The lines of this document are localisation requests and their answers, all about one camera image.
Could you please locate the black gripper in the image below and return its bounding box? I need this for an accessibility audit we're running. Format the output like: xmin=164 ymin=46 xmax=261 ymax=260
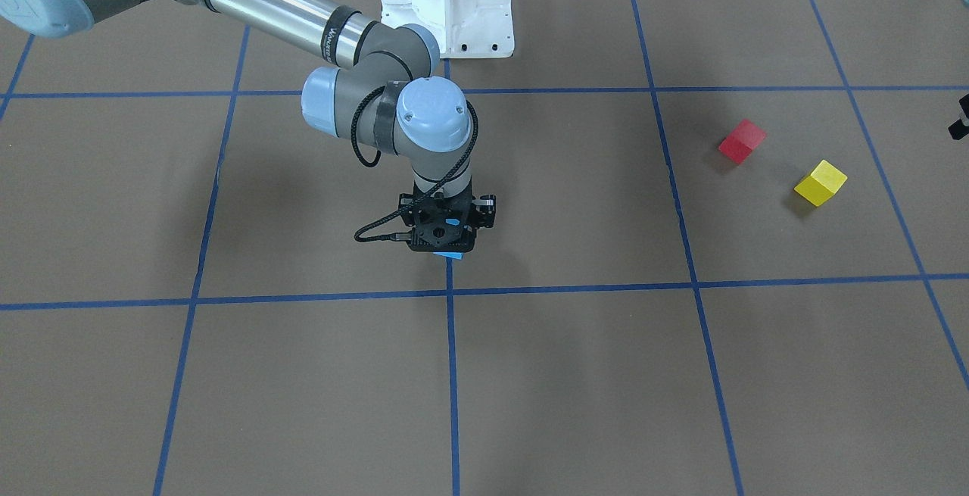
xmin=398 ymin=188 xmax=480 ymax=254

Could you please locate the blue cube block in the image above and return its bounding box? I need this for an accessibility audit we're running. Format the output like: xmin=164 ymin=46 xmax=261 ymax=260
xmin=434 ymin=219 xmax=464 ymax=259

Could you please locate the red cube block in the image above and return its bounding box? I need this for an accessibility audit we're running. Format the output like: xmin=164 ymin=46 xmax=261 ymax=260
xmin=718 ymin=119 xmax=766 ymax=164

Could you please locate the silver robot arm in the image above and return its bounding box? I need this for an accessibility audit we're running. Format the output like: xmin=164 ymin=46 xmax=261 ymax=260
xmin=2 ymin=0 xmax=496 ymax=257

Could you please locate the yellow cube block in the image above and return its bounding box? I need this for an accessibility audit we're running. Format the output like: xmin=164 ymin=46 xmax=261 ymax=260
xmin=793 ymin=159 xmax=848 ymax=208

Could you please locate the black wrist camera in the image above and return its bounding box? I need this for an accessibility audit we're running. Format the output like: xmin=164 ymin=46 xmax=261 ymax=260
xmin=469 ymin=195 xmax=497 ymax=229

